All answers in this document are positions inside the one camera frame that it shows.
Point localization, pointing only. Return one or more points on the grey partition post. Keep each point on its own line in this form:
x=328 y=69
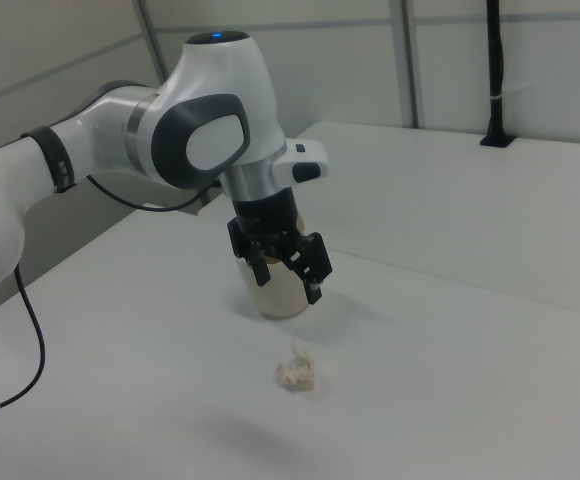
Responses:
x=152 y=35
x=407 y=60

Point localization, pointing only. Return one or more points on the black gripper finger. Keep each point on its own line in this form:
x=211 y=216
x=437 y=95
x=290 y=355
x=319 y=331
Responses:
x=317 y=260
x=236 y=240

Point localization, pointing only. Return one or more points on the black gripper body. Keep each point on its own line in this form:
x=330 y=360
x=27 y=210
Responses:
x=267 y=215

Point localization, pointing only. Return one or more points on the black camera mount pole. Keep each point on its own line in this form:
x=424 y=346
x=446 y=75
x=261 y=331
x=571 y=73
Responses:
x=495 y=75

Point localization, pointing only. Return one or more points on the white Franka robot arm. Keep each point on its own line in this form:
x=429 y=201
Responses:
x=210 y=90

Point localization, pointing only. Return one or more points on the small cream bin with lid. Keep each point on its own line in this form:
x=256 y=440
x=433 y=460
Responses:
x=280 y=297

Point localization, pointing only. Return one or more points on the white paper trash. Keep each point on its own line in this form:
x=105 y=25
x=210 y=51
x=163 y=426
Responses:
x=295 y=374

